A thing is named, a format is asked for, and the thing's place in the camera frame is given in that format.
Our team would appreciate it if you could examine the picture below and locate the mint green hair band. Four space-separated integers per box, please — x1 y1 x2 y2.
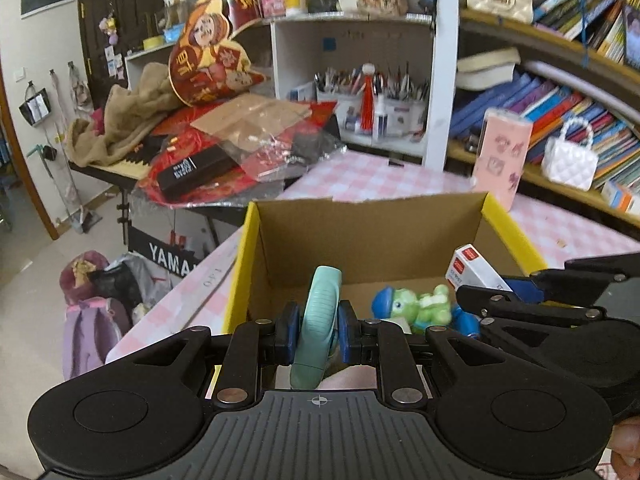
290 266 342 390

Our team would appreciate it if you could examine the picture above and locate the green dinosaur toy blue cap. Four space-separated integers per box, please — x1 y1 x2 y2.
371 285 480 339

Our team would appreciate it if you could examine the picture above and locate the white red small box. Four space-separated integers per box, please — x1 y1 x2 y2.
445 244 512 292

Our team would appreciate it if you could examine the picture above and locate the pink plush toy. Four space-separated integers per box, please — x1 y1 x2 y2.
317 365 378 391

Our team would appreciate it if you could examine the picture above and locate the right hand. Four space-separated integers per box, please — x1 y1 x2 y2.
608 417 640 480

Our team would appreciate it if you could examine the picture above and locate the yellow cardboard box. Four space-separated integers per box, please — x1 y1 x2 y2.
224 194 544 350

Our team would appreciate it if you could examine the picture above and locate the black Yamaha keyboard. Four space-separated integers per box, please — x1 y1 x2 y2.
70 145 246 268

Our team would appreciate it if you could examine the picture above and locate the blue orange white box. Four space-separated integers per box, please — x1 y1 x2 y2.
601 180 640 217

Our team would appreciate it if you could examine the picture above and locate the white quilted pearl handbag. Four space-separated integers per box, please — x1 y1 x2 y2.
541 117 599 191

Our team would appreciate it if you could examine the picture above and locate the purple backpack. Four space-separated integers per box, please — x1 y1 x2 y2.
62 297 131 380

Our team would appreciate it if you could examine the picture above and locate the pink cylindrical cup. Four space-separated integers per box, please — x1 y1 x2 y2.
471 107 533 210

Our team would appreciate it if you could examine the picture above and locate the brown blanket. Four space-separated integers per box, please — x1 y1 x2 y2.
65 62 183 167

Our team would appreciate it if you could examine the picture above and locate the red gold cartoon decoration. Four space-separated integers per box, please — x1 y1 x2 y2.
168 0 265 106

